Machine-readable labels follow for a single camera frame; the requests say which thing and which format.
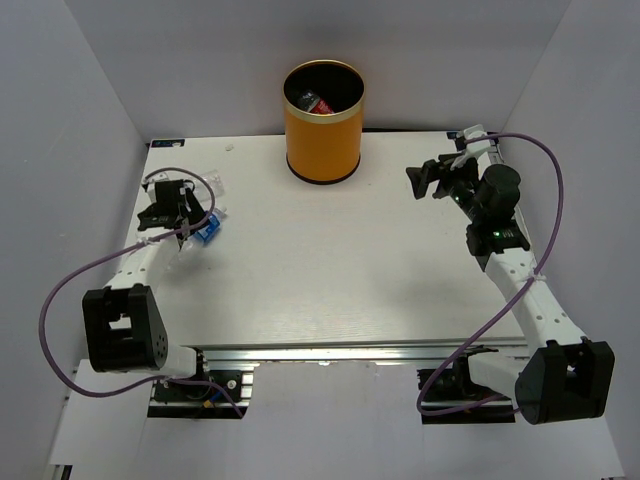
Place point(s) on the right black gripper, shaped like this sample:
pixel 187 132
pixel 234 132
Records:
pixel 420 177

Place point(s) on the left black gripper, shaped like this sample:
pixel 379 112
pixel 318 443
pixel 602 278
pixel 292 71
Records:
pixel 196 213

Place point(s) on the large blue label bottle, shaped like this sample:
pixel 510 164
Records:
pixel 197 244

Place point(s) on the blue cap pepsi bottle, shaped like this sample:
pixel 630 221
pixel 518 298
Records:
pixel 307 101

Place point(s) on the red label water bottle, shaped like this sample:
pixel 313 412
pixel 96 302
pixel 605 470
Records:
pixel 321 108

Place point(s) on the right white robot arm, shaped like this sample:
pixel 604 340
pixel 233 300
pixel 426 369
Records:
pixel 567 376

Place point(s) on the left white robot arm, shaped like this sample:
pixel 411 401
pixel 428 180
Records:
pixel 123 324

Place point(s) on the orange cylindrical bin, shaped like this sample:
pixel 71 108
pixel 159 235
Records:
pixel 324 149

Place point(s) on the blue corner sticker left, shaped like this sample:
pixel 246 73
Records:
pixel 167 143

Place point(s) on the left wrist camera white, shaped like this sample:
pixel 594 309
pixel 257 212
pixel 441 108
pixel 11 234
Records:
pixel 150 187

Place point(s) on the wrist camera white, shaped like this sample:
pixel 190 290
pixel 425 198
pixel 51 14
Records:
pixel 150 187
pixel 471 142

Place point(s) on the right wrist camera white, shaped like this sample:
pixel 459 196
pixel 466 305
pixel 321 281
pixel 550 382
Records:
pixel 471 142

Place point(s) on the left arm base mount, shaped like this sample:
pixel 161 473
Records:
pixel 226 396

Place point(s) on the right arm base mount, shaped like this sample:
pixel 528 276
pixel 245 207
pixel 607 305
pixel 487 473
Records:
pixel 447 392

